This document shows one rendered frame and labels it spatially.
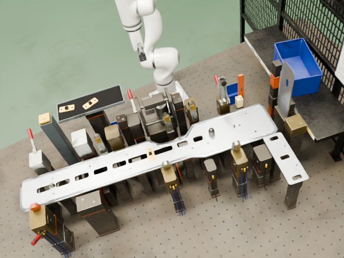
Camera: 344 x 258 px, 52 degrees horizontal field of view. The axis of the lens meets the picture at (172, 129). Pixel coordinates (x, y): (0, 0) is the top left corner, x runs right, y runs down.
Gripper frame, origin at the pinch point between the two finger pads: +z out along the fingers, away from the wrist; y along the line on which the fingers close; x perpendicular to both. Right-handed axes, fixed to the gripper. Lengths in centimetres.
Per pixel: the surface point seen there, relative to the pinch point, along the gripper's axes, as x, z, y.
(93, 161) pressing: -41, 45, 18
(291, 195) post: 49, 59, 65
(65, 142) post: -57, 49, -5
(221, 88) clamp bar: 35.1, 29.9, 9.9
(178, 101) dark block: 11.6, 32.7, 6.6
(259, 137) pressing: 45, 45, 36
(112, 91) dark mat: -20.5, 28.7, -11.5
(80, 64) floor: -63, 145, -195
